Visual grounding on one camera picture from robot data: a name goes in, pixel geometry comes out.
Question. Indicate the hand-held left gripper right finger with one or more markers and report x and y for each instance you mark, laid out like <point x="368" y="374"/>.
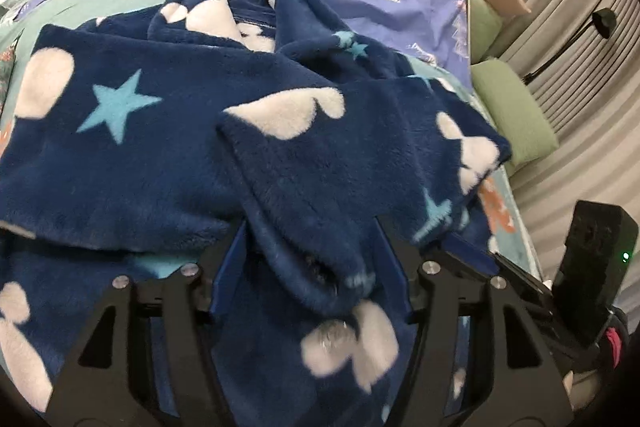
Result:
<point x="391" y="259"/>

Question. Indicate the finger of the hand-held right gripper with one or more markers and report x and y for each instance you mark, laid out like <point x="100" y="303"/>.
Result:
<point x="520" y="279"/>

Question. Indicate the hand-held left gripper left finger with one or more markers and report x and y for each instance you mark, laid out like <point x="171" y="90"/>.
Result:
<point x="229" y="268"/>

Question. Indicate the navy fleece garment with stars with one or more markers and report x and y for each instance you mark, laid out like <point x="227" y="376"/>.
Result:
<point x="175" y="157"/>

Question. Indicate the beige curtain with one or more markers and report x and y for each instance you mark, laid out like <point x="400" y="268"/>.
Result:
<point x="590" y="132"/>

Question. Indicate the large green pillow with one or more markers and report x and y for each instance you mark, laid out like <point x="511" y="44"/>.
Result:
<point x="515" y="112"/>

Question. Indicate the black floor lamp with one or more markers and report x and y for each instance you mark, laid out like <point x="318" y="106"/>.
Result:
<point x="602" y="22"/>

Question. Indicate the small green pillow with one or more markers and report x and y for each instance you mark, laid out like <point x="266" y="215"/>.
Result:
<point x="482" y="24"/>

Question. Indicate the teal printed bed sheet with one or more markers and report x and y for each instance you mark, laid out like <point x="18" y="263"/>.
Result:
<point x="75" y="7"/>

